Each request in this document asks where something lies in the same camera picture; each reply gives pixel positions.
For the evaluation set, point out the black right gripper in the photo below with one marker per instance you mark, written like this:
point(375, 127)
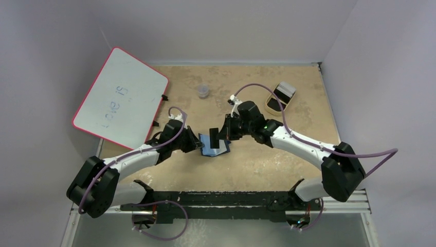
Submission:
point(225, 133)

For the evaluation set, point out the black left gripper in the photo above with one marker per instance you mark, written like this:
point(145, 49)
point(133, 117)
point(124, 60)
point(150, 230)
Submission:
point(195, 143)

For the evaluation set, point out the black credit card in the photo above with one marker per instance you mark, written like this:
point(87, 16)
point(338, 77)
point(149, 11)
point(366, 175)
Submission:
point(214, 141)

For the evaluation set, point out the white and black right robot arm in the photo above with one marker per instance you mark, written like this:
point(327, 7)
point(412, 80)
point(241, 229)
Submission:
point(341, 172)

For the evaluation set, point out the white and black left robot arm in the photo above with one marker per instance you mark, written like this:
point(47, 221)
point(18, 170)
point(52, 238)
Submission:
point(94, 188)

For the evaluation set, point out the beige oval card tray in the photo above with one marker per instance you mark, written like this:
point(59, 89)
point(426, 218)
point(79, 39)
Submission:
point(272, 104)

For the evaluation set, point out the stack of credit cards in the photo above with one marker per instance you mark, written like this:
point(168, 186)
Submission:
point(285, 92)

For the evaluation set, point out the small clear plastic cup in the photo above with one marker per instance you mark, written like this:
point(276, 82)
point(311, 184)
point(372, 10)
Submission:
point(203, 91)

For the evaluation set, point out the pink framed whiteboard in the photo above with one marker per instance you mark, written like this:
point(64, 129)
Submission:
point(123, 101)

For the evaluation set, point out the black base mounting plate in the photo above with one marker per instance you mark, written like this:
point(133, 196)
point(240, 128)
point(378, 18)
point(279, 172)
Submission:
point(274, 206)

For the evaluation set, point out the aluminium extrusion rail frame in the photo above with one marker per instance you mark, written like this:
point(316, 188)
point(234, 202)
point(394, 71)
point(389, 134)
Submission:
point(283, 110)

